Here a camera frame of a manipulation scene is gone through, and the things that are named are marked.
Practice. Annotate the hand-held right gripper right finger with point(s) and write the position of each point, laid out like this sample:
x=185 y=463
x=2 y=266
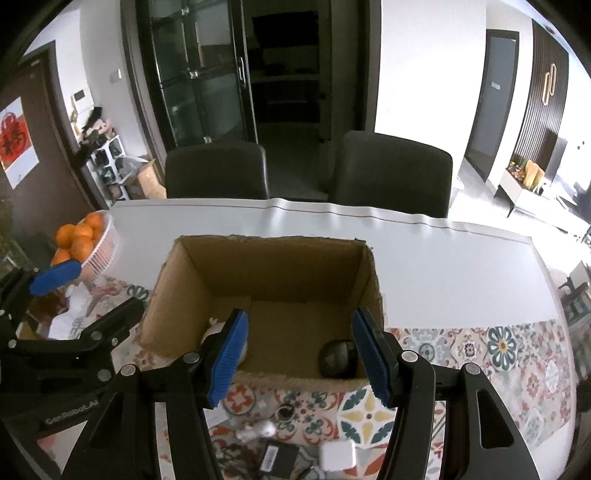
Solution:
x=371 y=360

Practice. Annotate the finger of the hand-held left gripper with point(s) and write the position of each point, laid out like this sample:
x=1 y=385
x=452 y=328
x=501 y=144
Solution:
x=55 y=277
x=106 y=323

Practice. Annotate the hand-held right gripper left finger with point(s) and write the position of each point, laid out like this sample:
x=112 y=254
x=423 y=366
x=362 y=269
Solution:
x=228 y=355

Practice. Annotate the brown cardboard box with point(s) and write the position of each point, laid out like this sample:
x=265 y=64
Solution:
x=277 y=272

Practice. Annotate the white power adapter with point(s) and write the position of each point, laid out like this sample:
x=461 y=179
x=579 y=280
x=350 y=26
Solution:
x=338 y=457

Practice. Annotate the orange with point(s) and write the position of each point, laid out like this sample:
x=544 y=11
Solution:
x=84 y=230
x=82 y=248
x=64 y=235
x=96 y=220
x=60 y=256

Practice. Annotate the white plastic object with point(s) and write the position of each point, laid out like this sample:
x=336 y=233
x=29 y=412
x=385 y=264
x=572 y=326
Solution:
x=217 y=325

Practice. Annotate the black computer mouse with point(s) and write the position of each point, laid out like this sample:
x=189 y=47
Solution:
x=337 y=357

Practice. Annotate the printed white bag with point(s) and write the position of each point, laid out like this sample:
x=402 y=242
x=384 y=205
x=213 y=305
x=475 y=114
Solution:
x=69 y=318

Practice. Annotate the white fruit basket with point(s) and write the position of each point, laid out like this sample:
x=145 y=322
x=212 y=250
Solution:
x=104 y=251

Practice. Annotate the black adapter box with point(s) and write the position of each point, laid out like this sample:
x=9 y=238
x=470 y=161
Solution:
x=277 y=459

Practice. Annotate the white shoe rack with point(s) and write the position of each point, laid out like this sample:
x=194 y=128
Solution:
x=108 y=161

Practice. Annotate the patterned tablecloth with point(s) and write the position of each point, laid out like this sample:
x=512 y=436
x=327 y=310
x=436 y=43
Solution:
x=498 y=350

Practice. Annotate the small cardboard box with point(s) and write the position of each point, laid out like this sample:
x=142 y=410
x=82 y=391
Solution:
x=150 y=180

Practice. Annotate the white table cover sheet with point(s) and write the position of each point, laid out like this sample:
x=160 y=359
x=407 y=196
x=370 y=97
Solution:
x=323 y=226

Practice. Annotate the brown door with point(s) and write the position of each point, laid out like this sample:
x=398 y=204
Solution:
x=46 y=115

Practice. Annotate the dark dining chair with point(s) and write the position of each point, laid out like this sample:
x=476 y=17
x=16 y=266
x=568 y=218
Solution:
x=392 y=170
x=217 y=168

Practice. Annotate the dark side chair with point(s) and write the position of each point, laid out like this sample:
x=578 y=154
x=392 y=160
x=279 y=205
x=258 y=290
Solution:
x=575 y=295

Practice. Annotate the white tv cabinet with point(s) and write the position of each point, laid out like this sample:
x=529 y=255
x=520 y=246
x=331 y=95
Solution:
x=545 y=203

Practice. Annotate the brown paper bag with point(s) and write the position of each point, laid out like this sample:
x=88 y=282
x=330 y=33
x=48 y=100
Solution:
x=533 y=174

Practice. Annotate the black glass door cabinet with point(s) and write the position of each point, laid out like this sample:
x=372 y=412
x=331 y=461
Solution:
x=198 y=74

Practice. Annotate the dark interior door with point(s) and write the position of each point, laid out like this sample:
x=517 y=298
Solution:
x=494 y=97

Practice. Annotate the dark open shelf unit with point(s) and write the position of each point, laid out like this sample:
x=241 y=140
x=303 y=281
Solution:
x=286 y=69

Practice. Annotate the red and white wall poster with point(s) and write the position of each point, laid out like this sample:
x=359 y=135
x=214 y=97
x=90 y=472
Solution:
x=16 y=138

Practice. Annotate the white wall intercom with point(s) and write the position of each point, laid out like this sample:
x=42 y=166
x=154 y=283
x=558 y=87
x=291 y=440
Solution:
x=79 y=99

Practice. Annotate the white light switch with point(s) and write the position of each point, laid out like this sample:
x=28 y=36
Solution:
x=115 y=76

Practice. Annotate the dark slatted wall panel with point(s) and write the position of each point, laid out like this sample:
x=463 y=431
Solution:
x=545 y=92

